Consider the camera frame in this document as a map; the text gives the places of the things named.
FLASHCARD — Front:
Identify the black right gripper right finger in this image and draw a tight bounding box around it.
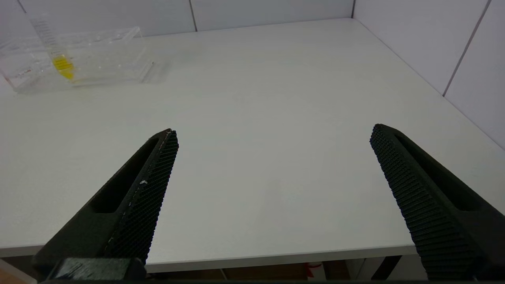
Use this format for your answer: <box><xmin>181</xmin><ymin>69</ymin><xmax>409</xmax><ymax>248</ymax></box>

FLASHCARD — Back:
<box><xmin>370</xmin><ymin>123</ymin><xmax>505</xmax><ymax>280</ymax></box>

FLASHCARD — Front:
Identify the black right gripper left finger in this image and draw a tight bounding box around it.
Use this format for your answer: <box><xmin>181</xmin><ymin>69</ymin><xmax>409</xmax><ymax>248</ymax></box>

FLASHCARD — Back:
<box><xmin>34</xmin><ymin>128</ymin><xmax>179</xmax><ymax>273</ymax></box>

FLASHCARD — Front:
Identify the clear acrylic test tube rack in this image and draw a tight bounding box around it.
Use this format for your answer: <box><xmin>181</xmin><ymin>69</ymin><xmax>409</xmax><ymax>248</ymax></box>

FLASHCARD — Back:
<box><xmin>0</xmin><ymin>26</ymin><xmax>154</xmax><ymax>93</ymax></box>

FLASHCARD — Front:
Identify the test tube with yellow pigment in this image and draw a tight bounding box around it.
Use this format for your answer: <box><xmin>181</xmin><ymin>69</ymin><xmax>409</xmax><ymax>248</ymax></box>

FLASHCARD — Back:
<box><xmin>30</xmin><ymin>14</ymin><xmax>75</xmax><ymax>80</ymax></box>

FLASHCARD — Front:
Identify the black table leg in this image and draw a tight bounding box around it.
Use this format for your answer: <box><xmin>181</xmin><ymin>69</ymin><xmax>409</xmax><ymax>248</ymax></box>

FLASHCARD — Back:
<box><xmin>371</xmin><ymin>256</ymin><xmax>403</xmax><ymax>280</ymax></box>

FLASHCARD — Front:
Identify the white object with red mark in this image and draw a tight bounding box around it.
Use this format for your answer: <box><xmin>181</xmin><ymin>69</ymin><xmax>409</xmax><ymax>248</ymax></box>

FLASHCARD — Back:
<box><xmin>304</xmin><ymin>262</ymin><xmax>326</xmax><ymax>280</ymax></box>

